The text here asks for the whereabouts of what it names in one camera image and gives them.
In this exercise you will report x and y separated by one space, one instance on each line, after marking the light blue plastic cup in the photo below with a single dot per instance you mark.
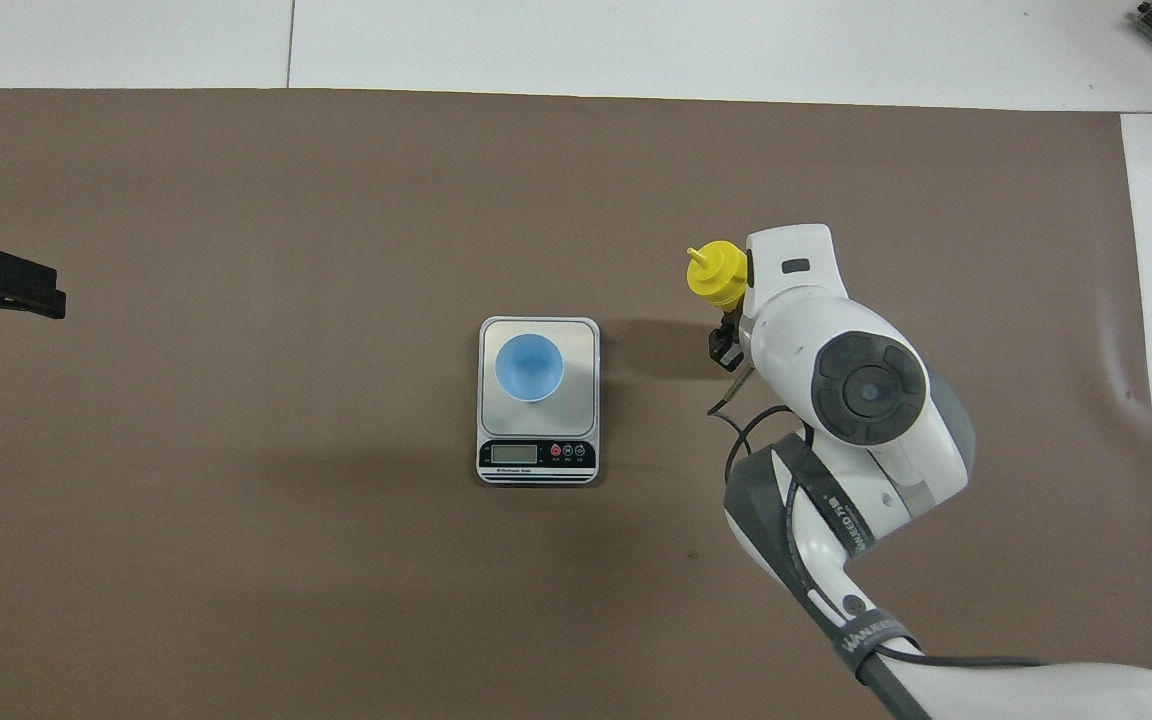
529 368

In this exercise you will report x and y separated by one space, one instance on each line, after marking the silver digital kitchen scale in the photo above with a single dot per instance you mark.
536 455

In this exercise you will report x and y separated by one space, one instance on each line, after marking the yellow squeeze bottle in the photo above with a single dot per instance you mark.
718 275

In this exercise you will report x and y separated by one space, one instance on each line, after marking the brown table mat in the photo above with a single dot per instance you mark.
336 600

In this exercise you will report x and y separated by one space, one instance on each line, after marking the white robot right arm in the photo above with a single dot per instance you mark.
866 390

